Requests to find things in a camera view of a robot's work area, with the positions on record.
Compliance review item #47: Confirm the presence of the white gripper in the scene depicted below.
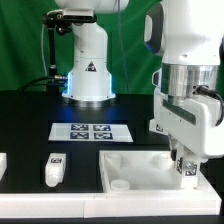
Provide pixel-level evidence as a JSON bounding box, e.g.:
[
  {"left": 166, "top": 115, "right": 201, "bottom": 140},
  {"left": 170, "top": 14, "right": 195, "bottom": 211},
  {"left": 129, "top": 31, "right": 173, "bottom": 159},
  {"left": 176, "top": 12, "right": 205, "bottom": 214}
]
[{"left": 154, "top": 88, "right": 224, "bottom": 161}]

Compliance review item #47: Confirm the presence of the white square tabletop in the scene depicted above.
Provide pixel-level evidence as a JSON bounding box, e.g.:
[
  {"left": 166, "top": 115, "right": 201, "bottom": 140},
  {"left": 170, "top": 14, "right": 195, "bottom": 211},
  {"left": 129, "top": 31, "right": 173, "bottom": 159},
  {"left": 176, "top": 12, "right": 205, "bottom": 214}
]
[{"left": 99, "top": 151, "right": 211, "bottom": 193}]

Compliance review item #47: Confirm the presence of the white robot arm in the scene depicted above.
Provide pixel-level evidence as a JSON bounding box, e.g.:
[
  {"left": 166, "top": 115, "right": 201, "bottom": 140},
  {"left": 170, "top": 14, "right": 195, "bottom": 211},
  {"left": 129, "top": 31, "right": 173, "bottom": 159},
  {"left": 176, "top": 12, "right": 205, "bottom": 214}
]
[{"left": 55, "top": 0, "right": 224, "bottom": 159}]

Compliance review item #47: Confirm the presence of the white L-shaped obstacle fence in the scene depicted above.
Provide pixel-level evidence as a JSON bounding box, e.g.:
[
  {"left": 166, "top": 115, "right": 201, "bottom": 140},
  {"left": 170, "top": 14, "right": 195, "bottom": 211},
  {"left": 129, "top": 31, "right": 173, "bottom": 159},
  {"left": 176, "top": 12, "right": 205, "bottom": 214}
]
[{"left": 0, "top": 185, "right": 221, "bottom": 218}]

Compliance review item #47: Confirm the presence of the white sheet with tags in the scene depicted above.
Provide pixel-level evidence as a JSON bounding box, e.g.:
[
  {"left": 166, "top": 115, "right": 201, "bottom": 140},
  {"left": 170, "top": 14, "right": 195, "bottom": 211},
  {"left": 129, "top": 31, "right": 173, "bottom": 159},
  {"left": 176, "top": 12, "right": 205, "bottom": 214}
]
[{"left": 48, "top": 123, "right": 133, "bottom": 143}]

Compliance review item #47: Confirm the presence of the white obstacle piece left edge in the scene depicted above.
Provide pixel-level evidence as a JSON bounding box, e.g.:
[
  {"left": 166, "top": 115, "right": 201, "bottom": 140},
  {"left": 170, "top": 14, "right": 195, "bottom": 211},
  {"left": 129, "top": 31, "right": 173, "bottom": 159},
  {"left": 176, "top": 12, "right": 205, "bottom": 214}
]
[{"left": 0, "top": 153, "right": 7, "bottom": 181}]

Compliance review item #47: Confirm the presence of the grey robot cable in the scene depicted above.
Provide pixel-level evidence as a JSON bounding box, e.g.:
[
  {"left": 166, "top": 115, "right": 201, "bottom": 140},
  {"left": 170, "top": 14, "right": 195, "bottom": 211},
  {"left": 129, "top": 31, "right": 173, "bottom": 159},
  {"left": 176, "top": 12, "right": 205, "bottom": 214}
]
[{"left": 195, "top": 85, "right": 224, "bottom": 128}]

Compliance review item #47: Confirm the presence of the black camera stand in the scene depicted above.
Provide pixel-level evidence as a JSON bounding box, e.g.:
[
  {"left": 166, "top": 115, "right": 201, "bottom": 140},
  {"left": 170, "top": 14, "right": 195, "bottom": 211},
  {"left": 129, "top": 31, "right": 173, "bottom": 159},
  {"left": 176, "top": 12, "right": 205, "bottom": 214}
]
[{"left": 41, "top": 9, "right": 98, "bottom": 88}]

